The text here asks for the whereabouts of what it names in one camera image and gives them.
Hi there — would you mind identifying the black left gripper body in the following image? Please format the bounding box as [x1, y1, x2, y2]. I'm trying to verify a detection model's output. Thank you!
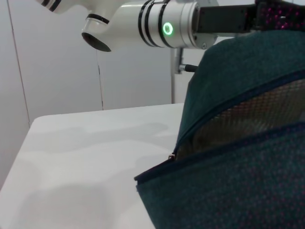
[197, 2, 257, 34]

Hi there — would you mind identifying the dark teal insulated bag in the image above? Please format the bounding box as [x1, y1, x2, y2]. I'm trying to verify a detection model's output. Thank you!
[134, 0, 305, 229]

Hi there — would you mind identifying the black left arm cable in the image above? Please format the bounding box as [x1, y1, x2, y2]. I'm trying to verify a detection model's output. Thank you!
[181, 63, 198, 73]

